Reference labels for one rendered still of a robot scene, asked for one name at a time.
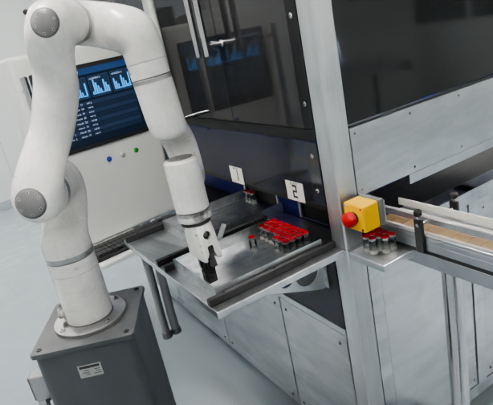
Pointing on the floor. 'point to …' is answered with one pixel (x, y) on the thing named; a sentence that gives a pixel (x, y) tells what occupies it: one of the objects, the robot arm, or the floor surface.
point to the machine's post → (340, 190)
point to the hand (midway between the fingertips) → (209, 275)
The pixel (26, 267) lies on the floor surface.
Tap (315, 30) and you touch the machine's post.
